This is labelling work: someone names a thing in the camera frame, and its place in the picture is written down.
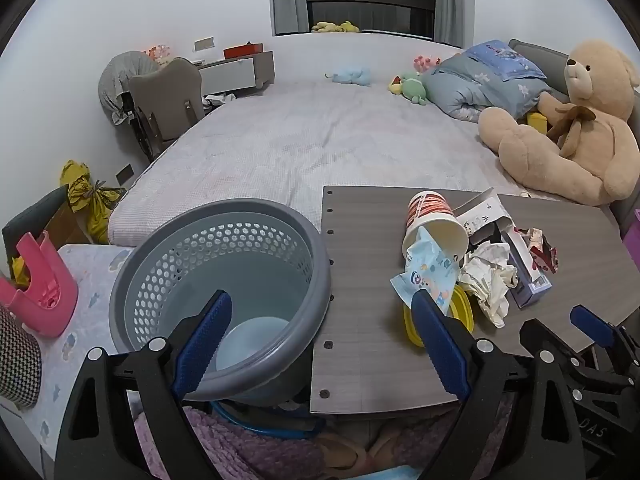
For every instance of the grey wood-grain board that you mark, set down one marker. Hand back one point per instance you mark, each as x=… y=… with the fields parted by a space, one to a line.
x=370 y=270

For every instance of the lavender carton box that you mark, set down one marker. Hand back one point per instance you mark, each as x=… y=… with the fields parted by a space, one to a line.
x=527 y=292

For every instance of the red white plastic wrapper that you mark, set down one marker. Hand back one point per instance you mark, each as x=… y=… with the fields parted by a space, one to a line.
x=540 y=252

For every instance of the red box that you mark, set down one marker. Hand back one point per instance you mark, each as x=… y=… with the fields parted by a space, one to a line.
x=242 y=51

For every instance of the blue printed pillow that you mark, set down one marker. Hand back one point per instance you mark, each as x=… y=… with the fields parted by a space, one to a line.
x=505 y=60

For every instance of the pink plastic stool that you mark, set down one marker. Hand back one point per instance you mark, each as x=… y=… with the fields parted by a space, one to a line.
x=45 y=305

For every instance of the blue grey quilt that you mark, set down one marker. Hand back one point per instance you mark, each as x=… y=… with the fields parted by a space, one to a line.
x=465 y=90

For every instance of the bed with checked sheet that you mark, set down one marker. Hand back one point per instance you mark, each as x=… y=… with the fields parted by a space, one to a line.
x=300 y=150

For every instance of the blue printed plastic wrapper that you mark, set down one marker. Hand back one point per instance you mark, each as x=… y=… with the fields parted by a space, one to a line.
x=425 y=270

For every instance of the white printed carton box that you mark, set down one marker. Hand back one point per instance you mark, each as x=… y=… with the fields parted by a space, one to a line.
x=482 y=215

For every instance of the grey perforated plastic basket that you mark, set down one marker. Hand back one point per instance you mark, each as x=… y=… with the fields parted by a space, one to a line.
x=150 y=270

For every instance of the dark grey cushion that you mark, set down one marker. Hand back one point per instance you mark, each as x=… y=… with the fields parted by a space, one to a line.
x=30 y=215

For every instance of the cardboard box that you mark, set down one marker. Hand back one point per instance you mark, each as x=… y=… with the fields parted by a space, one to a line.
x=67 y=225

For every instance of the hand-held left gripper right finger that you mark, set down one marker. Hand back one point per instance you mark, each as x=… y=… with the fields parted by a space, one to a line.
x=440 y=345

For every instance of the yellow plush toy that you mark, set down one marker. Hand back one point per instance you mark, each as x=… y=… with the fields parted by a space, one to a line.
x=332 y=27

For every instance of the pink plush toy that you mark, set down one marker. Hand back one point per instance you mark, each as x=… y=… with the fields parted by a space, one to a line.
x=425 y=62

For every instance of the tan teddy bear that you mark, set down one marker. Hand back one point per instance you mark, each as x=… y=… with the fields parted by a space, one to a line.
x=590 y=125

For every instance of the dark wall socket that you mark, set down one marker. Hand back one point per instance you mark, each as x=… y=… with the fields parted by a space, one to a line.
x=125 y=173

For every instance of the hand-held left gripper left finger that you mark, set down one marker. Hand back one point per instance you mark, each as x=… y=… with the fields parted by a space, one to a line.
x=202 y=345

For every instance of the white desk with drawer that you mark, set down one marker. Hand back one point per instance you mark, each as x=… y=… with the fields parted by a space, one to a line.
x=230 y=75

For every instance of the white wall plate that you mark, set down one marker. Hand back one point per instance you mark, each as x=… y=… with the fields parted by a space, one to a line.
x=204 y=43

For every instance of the pale blue printed blanket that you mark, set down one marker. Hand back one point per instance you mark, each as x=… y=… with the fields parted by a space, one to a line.
x=75 y=360

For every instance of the houndstooth cushion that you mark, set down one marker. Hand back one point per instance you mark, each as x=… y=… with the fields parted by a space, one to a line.
x=17 y=360

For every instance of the yellow tied bag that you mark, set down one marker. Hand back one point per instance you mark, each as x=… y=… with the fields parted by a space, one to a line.
x=95 y=205

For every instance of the light blue plush toy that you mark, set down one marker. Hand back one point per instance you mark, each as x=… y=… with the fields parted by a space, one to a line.
x=350 y=76

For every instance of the small yellow toy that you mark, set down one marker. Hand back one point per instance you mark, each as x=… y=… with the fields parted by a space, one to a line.
x=536 y=124

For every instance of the red white paper cup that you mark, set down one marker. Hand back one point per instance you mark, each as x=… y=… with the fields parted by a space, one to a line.
x=430 y=212

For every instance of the yellow cloth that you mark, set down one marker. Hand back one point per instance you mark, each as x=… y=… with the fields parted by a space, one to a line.
x=21 y=270

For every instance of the white tissue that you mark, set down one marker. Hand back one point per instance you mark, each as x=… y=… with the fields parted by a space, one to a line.
x=487 y=280

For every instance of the grey headboard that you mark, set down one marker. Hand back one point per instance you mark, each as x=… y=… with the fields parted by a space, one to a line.
x=540 y=57

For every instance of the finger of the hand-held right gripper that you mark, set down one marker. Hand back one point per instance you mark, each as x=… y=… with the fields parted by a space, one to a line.
x=550 y=345
x=592 y=326

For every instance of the green frog plush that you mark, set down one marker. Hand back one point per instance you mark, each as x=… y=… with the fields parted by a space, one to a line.
x=412 y=87

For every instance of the purple fluffy blanket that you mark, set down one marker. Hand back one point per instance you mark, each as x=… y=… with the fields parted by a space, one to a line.
x=240 y=450

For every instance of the yellow plastic lid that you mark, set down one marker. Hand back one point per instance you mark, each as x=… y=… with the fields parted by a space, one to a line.
x=462 y=310

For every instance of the grey cloth cover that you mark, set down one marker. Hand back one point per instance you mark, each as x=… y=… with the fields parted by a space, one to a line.
x=117 y=80

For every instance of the white crumpled papers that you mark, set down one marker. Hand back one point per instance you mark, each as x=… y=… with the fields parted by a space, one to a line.
x=217 y=101

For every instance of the pink flower decoration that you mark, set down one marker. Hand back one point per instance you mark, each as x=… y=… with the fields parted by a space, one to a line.
x=157 y=54

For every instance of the grey upholstered chair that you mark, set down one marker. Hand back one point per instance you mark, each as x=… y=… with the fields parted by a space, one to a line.
x=170 y=90

